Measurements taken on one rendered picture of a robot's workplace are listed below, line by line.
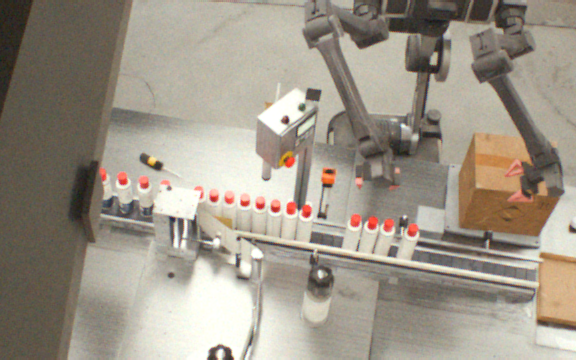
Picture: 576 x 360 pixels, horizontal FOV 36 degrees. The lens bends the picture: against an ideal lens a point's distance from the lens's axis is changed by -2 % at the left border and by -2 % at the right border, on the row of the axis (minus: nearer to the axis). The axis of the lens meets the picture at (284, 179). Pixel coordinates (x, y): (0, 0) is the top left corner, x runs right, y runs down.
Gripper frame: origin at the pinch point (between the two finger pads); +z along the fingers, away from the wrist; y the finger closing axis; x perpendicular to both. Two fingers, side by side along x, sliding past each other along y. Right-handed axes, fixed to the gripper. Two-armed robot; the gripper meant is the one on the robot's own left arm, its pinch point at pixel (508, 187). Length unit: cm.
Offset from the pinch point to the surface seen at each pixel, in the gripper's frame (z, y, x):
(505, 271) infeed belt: 19.5, 16.3, 22.2
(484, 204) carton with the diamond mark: 14.5, -2.3, 6.0
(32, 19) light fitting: -115, 139, -214
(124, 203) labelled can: 99, 0, -86
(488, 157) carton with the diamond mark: 6.9, -15.7, 0.4
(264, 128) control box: 31, 1, -81
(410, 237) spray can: 29.8, 13.6, -16.9
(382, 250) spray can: 43.0, 13.2, -16.3
